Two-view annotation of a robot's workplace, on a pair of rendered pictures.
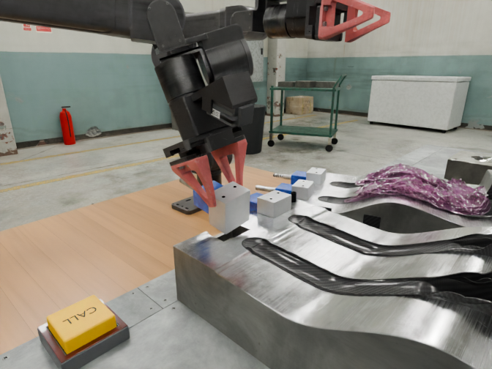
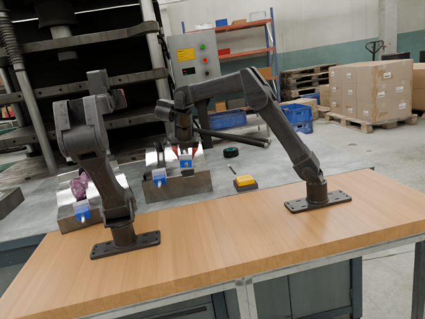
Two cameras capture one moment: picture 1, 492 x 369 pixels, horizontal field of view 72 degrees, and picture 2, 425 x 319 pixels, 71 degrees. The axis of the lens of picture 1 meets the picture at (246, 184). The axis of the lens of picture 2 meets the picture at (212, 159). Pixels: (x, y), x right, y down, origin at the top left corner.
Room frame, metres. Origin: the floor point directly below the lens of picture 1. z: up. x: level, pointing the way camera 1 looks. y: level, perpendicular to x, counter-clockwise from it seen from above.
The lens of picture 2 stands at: (1.20, 0.82, 1.26)
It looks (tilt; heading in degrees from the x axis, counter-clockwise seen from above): 17 degrees down; 222
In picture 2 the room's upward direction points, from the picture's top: 9 degrees counter-clockwise
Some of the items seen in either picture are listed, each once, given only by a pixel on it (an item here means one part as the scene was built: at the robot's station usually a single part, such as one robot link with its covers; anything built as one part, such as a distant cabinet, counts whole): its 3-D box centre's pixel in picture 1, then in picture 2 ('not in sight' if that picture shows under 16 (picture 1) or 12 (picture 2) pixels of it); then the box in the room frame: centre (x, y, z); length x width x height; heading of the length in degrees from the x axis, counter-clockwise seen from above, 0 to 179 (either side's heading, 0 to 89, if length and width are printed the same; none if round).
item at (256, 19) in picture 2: not in sight; (232, 68); (-4.87, -3.49, 1.14); 2.06 x 0.65 x 2.27; 133
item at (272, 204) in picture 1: (253, 203); (159, 180); (0.57, -0.01, 0.89); 0.13 x 0.05 x 0.05; 48
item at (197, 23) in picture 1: (207, 42); (92, 119); (0.81, 0.08, 1.17); 0.30 x 0.09 x 0.12; 48
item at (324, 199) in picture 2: not in sight; (317, 191); (0.37, 0.49, 0.84); 0.20 x 0.07 x 0.08; 138
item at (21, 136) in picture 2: not in sight; (92, 130); (0.15, -1.21, 0.96); 1.29 x 0.83 x 0.18; 137
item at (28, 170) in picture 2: not in sight; (97, 156); (0.17, -1.22, 0.76); 1.30 x 0.84 x 0.07; 137
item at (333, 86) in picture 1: (306, 110); not in sight; (4.97, -0.87, 0.50); 0.98 x 0.55 x 1.01; 68
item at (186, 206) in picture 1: (209, 185); (123, 233); (0.82, 0.09, 0.84); 0.20 x 0.07 x 0.08; 138
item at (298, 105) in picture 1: (299, 105); not in sight; (8.61, -1.32, 0.20); 0.63 x 0.44 x 0.40; 133
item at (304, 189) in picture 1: (282, 191); not in sight; (0.72, -0.08, 0.86); 0.13 x 0.05 x 0.05; 64
